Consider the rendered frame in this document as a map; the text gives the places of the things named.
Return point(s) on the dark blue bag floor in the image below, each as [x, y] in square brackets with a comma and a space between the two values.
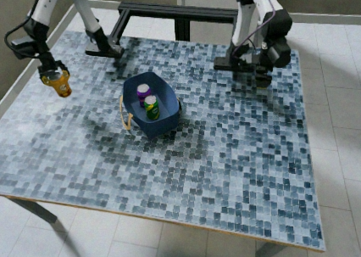
[141, 112]

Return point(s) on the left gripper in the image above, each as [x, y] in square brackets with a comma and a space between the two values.
[262, 70]

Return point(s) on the yellow striped drink can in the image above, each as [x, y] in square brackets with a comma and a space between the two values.
[60, 85]

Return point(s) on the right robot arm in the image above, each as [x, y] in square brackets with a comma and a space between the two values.
[37, 27]

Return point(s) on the green drink can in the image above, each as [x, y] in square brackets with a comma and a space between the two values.
[151, 106]

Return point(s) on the blue canvas tote bag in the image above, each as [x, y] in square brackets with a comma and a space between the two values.
[165, 93]

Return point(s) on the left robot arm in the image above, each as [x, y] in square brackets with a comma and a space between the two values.
[273, 33]

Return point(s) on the purple drink can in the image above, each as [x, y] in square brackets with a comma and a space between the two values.
[143, 91]

